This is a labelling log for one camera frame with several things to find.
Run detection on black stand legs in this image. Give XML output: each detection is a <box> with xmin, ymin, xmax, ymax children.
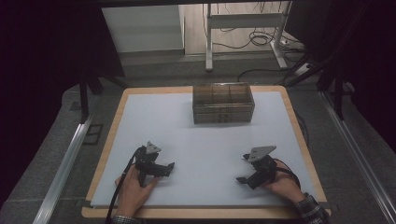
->
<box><xmin>316</xmin><ymin>64</ymin><xmax>356</xmax><ymax>121</ymax></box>
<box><xmin>76</xmin><ymin>70</ymin><xmax>129</xmax><ymax>125</ymax></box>

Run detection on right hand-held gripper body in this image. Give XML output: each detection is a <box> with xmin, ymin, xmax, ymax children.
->
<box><xmin>243</xmin><ymin>145</ymin><xmax>278</xmax><ymax>190</ymax></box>

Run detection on white power strip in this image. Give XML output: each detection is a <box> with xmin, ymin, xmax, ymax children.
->
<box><xmin>279</xmin><ymin>38</ymin><xmax>306</xmax><ymax>52</ymax></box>

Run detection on aluminium rail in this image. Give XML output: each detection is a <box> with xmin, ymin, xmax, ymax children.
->
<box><xmin>319</xmin><ymin>91</ymin><xmax>396</xmax><ymax>224</ymax></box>
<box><xmin>32</xmin><ymin>115</ymin><xmax>96</xmax><ymax>224</ymax></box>

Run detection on coiled black floor cables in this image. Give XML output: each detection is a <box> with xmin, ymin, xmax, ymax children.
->
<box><xmin>212</xmin><ymin>1</ymin><xmax>283</xmax><ymax>50</ymax></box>

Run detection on black curtain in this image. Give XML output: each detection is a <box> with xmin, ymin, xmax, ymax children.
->
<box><xmin>0</xmin><ymin>0</ymin><xmax>125</xmax><ymax>206</ymax></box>
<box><xmin>284</xmin><ymin>0</ymin><xmax>396</xmax><ymax>154</ymax></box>

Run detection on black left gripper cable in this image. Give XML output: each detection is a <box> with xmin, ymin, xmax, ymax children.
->
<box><xmin>105</xmin><ymin>147</ymin><xmax>142</xmax><ymax>224</ymax></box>

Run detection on black floor socket frame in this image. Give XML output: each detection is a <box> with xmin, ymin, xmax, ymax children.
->
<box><xmin>81</xmin><ymin>123</ymin><xmax>105</xmax><ymax>147</ymax></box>

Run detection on black floor cable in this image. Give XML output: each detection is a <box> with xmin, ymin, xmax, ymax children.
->
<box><xmin>236</xmin><ymin>52</ymin><xmax>312</xmax><ymax>87</ymax></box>

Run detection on person's left hand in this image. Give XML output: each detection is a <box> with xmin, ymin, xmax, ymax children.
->
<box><xmin>114</xmin><ymin>164</ymin><xmax>161</xmax><ymax>218</ymax></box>

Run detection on person's right hand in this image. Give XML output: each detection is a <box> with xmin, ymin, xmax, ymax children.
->
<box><xmin>261</xmin><ymin>159</ymin><xmax>307</xmax><ymax>203</ymax></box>

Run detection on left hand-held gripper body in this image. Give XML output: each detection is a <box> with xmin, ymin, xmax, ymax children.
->
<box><xmin>134</xmin><ymin>140</ymin><xmax>171</xmax><ymax>188</ymax></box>

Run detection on white metal desk frame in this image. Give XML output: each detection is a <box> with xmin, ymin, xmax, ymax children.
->
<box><xmin>205</xmin><ymin>0</ymin><xmax>293</xmax><ymax>73</ymax></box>

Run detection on transparent brown drawer box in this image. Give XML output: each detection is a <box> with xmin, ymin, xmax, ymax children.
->
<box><xmin>191</xmin><ymin>81</ymin><xmax>256</xmax><ymax>126</ymax></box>

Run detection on white table mat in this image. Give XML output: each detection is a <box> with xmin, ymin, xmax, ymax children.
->
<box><xmin>90</xmin><ymin>91</ymin><xmax>319</xmax><ymax>208</ymax></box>

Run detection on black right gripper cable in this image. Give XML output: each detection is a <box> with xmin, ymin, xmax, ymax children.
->
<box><xmin>273</xmin><ymin>158</ymin><xmax>302</xmax><ymax>189</ymax></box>

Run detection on white cabinet panel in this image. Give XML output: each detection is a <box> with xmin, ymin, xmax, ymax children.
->
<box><xmin>101</xmin><ymin>4</ymin><xmax>185</xmax><ymax>54</ymax></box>

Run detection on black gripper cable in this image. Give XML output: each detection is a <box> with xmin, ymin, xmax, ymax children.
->
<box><xmin>273</xmin><ymin>158</ymin><xmax>302</xmax><ymax>189</ymax></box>
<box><xmin>105</xmin><ymin>147</ymin><xmax>142</xmax><ymax>224</ymax></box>

